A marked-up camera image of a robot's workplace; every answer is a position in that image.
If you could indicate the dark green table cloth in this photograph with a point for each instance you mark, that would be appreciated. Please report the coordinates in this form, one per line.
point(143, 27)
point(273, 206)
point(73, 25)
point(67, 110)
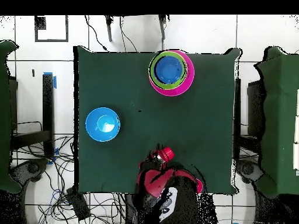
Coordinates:
point(278, 116)
point(128, 70)
point(4, 116)

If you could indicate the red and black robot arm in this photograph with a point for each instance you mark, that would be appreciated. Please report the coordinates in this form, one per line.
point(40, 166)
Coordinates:
point(163, 182)

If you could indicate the black metal stand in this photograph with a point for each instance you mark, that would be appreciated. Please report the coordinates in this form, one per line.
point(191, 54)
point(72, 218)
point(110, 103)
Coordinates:
point(48, 112)

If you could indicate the green bowl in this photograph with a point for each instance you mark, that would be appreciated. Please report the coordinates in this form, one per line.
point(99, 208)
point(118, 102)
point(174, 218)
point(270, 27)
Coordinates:
point(153, 74)

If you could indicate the small dark blue bowl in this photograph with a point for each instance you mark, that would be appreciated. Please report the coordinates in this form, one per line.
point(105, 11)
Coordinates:
point(168, 70)

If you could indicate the black stand leg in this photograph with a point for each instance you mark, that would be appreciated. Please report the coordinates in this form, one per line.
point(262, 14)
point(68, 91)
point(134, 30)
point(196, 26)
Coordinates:
point(162, 25)
point(108, 28)

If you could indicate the light blue bowl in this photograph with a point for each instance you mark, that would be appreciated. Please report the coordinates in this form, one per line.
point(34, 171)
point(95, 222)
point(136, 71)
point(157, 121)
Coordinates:
point(102, 124)

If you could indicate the large pink bowl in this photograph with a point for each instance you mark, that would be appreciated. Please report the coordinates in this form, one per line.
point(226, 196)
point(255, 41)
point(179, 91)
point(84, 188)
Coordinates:
point(186, 86)

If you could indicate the red cup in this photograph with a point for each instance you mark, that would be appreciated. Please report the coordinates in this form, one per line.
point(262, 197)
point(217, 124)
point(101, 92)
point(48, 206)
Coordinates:
point(199, 185)
point(168, 153)

